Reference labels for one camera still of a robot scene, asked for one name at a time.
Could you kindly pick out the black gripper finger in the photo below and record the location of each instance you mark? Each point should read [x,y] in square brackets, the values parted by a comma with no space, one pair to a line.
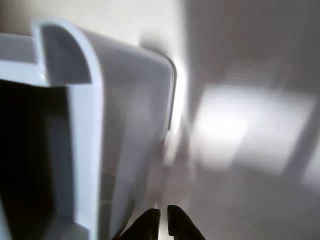
[147,225]
[180,222]

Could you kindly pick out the grey translucent plastic drawer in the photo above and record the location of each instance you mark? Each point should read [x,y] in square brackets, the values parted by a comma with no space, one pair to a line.
[120,112]

